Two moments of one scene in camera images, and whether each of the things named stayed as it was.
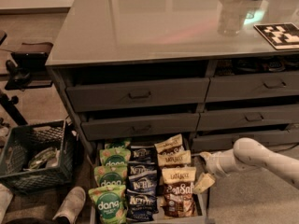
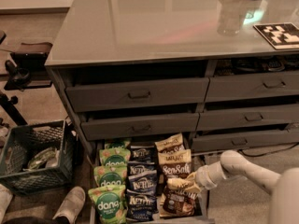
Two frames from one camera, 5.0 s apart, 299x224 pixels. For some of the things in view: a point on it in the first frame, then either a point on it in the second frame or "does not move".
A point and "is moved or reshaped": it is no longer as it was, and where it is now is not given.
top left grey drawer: x=138 y=94 does not move
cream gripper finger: x=204 y=182 -> x=190 y=183
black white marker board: x=282 y=35 does not move
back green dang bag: x=118 y=144 does not move
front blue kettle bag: x=140 y=206 does not move
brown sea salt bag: x=178 y=201 is moved or reshaped
